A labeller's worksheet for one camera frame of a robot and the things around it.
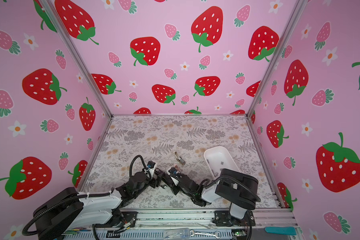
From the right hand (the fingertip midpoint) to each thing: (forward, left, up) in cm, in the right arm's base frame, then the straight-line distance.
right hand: (167, 178), depth 83 cm
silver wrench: (-22, -29, -6) cm, 37 cm away
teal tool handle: (-16, -62, -7) cm, 65 cm away
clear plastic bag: (-24, -9, -4) cm, 26 cm away
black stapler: (0, 0, 0) cm, 1 cm away
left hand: (+4, +5, +1) cm, 6 cm away
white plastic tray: (+19, -30, -4) cm, 36 cm away
